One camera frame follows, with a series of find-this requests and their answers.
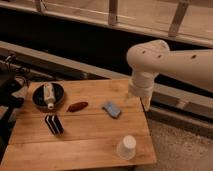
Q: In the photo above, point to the blue eraser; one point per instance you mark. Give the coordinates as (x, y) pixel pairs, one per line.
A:
(112, 110)

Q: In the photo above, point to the metal railing frame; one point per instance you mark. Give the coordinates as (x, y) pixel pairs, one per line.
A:
(187, 21)

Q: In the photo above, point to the black equipment with cables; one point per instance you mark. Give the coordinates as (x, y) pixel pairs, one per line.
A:
(11, 81)

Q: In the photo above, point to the white tube on plate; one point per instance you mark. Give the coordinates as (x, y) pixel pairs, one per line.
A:
(49, 96)

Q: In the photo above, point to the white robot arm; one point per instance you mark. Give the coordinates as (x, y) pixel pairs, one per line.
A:
(149, 59)

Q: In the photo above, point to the black white striped object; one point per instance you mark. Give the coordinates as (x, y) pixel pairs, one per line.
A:
(54, 124)

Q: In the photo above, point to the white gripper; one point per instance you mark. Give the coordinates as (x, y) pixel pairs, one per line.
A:
(141, 84)

